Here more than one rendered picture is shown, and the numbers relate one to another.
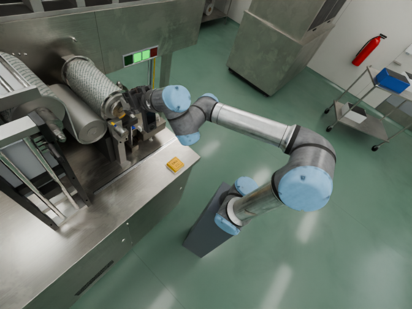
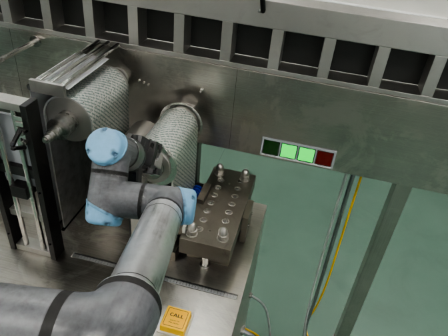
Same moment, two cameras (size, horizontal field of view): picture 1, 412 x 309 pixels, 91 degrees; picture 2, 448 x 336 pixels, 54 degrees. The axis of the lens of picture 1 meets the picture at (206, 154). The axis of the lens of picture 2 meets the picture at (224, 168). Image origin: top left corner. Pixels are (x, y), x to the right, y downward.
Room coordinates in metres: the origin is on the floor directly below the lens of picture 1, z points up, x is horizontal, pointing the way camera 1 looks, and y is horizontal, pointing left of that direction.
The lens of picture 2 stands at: (0.55, -0.61, 1.97)
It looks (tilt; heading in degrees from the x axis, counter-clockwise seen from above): 35 degrees down; 80
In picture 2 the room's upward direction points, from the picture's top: 6 degrees clockwise
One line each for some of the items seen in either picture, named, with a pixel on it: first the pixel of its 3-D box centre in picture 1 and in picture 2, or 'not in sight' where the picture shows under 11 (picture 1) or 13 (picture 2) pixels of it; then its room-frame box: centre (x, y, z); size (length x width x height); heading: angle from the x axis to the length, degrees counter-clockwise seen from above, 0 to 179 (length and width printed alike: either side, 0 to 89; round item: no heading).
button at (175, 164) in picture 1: (175, 164); (175, 321); (0.60, 0.13, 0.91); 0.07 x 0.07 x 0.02; 69
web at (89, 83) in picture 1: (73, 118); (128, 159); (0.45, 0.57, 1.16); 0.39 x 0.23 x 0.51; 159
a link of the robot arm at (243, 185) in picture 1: (243, 192); not in sight; (0.51, -0.23, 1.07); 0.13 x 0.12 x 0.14; 169
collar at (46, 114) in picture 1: (46, 122); (63, 125); (0.29, 0.48, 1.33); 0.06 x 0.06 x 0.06; 69
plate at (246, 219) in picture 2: not in sight; (247, 221); (0.85, 0.48, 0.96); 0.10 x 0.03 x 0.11; 69
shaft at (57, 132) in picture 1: (57, 134); (51, 135); (0.27, 0.42, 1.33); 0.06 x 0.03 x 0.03; 69
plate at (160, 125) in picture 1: (130, 110); (221, 210); (0.76, 0.50, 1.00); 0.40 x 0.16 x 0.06; 69
